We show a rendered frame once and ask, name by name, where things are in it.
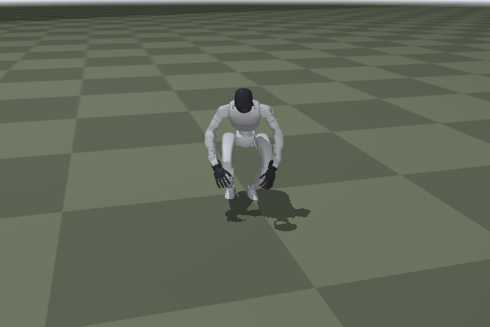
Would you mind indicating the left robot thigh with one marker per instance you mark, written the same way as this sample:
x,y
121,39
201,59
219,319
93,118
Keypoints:
x,y
264,148

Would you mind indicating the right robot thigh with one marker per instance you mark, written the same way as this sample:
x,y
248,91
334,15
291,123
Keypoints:
x,y
228,146

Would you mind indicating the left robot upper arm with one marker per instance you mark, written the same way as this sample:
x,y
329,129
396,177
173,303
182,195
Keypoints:
x,y
267,112

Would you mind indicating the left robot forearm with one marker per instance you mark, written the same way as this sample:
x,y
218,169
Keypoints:
x,y
277,149

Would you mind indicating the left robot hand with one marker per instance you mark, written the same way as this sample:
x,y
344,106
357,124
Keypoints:
x,y
270,176

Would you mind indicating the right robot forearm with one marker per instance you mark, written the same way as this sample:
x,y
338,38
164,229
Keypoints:
x,y
211,148

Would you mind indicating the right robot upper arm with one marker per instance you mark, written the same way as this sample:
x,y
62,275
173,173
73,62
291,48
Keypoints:
x,y
222,112

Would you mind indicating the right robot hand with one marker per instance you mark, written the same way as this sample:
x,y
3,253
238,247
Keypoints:
x,y
219,173

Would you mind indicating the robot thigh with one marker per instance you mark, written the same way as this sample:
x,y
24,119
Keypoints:
x,y
264,148
228,146

